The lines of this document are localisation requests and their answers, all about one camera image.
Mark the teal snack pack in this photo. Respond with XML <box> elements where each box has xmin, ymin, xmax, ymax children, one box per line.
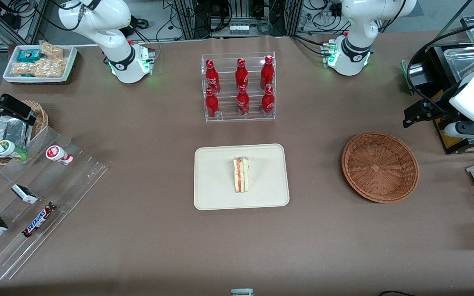
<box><xmin>17</xmin><ymin>49</ymin><xmax>42</xmax><ymax>63</ymax></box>

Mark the clear acrylic bottle rack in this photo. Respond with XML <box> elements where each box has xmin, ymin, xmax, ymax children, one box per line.
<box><xmin>201</xmin><ymin>52</ymin><xmax>276</xmax><ymax>122</ymax></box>

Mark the green yogurt drink bottle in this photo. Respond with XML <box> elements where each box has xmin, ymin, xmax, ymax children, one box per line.
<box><xmin>0</xmin><ymin>140</ymin><xmax>28</xmax><ymax>162</ymax></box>

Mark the golden rice cracker pack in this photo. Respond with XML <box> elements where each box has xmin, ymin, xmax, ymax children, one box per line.
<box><xmin>12</xmin><ymin>61</ymin><xmax>36</xmax><ymax>77</ymax></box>
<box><xmin>33</xmin><ymin>58</ymin><xmax>68</xmax><ymax>78</ymax></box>
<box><xmin>39</xmin><ymin>41</ymin><xmax>64</xmax><ymax>59</ymax></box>

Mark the aluminium equipment rack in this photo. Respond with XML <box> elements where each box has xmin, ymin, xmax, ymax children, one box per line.
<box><xmin>173</xmin><ymin>0</ymin><xmax>303</xmax><ymax>39</ymax></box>

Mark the brown table cover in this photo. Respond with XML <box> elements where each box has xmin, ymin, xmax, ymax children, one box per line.
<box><xmin>0</xmin><ymin>35</ymin><xmax>474</xmax><ymax>296</ymax></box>

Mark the large round wicker basket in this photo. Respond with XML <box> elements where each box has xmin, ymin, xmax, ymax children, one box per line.
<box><xmin>341</xmin><ymin>132</ymin><xmax>420</xmax><ymax>204</ymax></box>

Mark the red cola bottle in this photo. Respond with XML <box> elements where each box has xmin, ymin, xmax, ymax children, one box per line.
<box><xmin>235</xmin><ymin>58</ymin><xmax>249</xmax><ymax>92</ymax></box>
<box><xmin>205</xmin><ymin>59</ymin><xmax>221</xmax><ymax>94</ymax></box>
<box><xmin>260</xmin><ymin>55</ymin><xmax>274</xmax><ymax>90</ymax></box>
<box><xmin>205</xmin><ymin>88</ymin><xmax>220</xmax><ymax>119</ymax></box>
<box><xmin>261</xmin><ymin>86</ymin><xmax>275</xmax><ymax>115</ymax></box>
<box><xmin>237</xmin><ymin>85</ymin><xmax>250</xmax><ymax>116</ymax></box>

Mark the black food warmer machine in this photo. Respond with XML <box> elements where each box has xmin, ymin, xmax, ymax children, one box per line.
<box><xmin>401</xmin><ymin>14</ymin><xmax>474</xmax><ymax>155</ymax></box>

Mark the red yogurt drink bottle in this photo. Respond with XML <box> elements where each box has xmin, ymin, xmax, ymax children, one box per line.
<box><xmin>45</xmin><ymin>145</ymin><xmax>74</xmax><ymax>166</ymax></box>

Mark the triangular sandwich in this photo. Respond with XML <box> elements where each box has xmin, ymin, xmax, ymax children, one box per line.
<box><xmin>232</xmin><ymin>156</ymin><xmax>249</xmax><ymax>193</ymax></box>

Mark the clear acrylic stepped display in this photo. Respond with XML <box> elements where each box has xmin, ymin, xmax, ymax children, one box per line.
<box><xmin>0</xmin><ymin>125</ymin><xmax>109</xmax><ymax>281</ymax></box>

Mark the small wicker basket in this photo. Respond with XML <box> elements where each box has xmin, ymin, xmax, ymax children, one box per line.
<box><xmin>0</xmin><ymin>100</ymin><xmax>49</xmax><ymax>166</ymax></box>

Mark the steel warmer pan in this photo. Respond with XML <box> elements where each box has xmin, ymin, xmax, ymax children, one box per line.
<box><xmin>443</xmin><ymin>46</ymin><xmax>474</xmax><ymax>83</ymax></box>

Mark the snickers chocolate bar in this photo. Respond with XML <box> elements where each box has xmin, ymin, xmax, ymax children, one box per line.
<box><xmin>22</xmin><ymin>202</ymin><xmax>58</xmax><ymax>238</ymax></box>

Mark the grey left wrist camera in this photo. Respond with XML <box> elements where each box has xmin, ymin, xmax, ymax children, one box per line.
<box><xmin>445</xmin><ymin>120</ymin><xmax>474</xmax><ymax>139</ymax></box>

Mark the beige rectangular tray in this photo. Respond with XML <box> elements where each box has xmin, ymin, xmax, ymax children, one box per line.
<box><xmin>194</xmin><ymin>143</ymin><xmax>290</xmax><ymax>211</ymax></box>

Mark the black base cable bundle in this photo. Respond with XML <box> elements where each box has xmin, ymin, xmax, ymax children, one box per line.
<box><xmin>290</xmin><ymin>35</ymin><xmax>329</xmax><ymax>56</ymax></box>

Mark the silver foil pack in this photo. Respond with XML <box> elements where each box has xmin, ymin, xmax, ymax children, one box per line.
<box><xmin>0</xmin><ymin>115</ymin><xmax>30</xmax><ymax>159</ymax></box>

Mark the white rectangular snack dish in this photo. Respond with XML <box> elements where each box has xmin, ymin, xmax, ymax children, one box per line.
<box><xmin>2</xmin><ymin>44</ymin><xmax>78</xmax><ymax>85</ymax></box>

